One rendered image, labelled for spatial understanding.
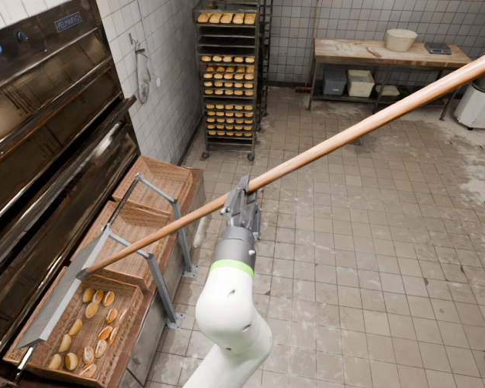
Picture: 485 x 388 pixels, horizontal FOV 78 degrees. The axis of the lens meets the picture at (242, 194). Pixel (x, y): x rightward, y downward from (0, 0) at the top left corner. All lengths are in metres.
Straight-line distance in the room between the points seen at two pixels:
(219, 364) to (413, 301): 2.63
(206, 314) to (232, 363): 0.14
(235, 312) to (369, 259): 2.76
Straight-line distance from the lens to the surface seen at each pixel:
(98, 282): 2.27
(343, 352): 2.75
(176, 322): 2.76
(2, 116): 1.83
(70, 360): 2.16
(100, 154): 2.45
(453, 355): 3.09
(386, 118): 0.69
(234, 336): 0.58
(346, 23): 5.77
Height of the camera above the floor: 2.51
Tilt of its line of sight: 44 degrees down
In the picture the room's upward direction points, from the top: straight up
